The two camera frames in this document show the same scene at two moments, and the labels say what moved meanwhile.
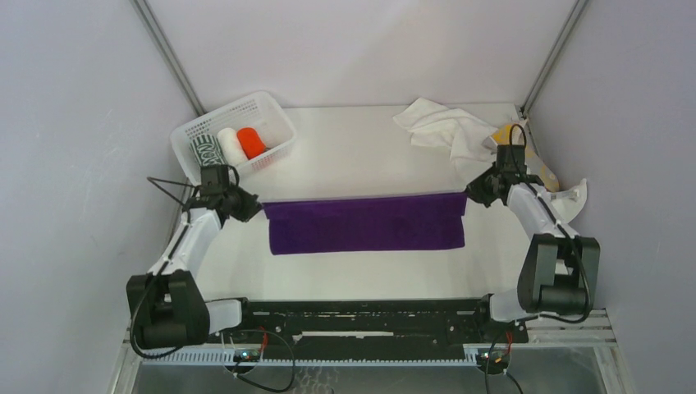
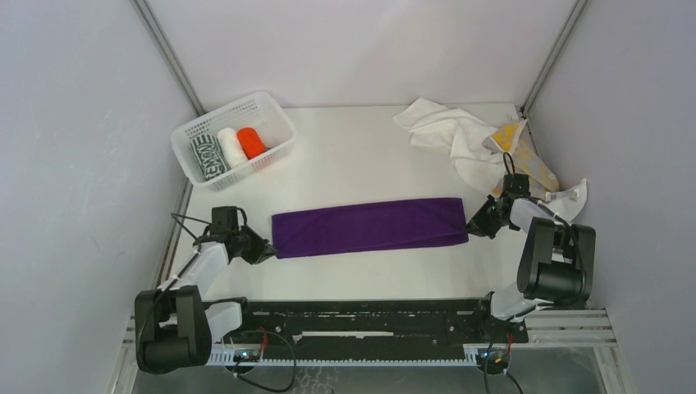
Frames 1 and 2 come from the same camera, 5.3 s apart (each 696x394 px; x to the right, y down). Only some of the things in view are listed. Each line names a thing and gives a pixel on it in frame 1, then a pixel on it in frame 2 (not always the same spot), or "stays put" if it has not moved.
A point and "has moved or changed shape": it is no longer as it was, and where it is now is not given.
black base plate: x=352 y=326 stays put
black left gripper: x=250 y=206 to x=263 y=250
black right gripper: x=476 y=191 to x=478 y=226
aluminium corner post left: x=142 y=6 stays put
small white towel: x=432 y=124 stays put
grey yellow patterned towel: x=515 y=134 stays put
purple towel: x=368 y=224 has moved or changed shape
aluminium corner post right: x=577 y=11 stays put
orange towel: x=250 y=141 stays put
